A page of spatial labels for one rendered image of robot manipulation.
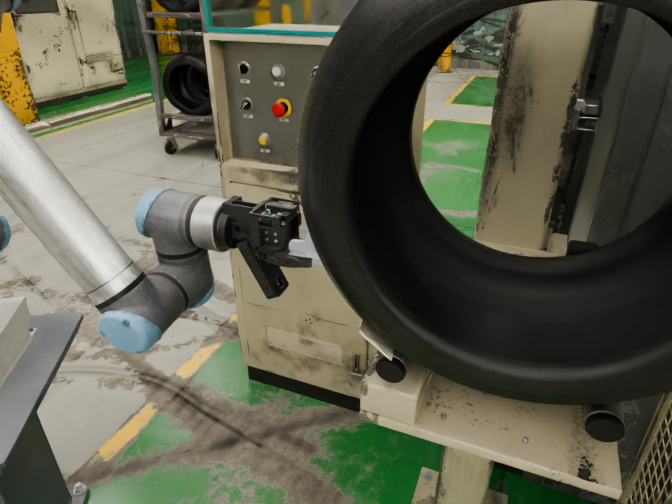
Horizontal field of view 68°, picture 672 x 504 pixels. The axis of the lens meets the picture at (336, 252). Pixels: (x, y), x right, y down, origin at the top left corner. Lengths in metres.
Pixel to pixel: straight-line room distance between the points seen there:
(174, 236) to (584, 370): 0.63
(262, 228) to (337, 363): 1.06
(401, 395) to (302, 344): 1.06
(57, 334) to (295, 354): 0.78
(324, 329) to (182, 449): 0.63
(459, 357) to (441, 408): 0.20
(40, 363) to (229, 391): 0.84
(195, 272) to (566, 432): 0.66
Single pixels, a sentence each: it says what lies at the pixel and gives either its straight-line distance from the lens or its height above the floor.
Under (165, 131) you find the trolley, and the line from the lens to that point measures 4.79.
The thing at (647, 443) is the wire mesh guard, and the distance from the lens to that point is 1.29.
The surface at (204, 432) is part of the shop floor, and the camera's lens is 1.91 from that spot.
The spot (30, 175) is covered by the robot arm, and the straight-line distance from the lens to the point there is 0.83.
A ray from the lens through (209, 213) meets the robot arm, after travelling 0.82.
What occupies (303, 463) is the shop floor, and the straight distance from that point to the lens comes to 1.77.
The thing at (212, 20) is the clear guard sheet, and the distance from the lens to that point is 1.54.
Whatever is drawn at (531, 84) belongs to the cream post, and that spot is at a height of 1.24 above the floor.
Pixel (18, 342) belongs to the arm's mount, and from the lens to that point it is 1.42.
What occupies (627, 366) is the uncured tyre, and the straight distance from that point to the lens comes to 0.63.
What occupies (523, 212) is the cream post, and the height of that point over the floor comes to 1.02.
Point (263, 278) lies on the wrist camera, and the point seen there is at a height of 0.96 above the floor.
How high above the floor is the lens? 1.39
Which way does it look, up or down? 29 degrees down
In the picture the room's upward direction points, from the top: straight up
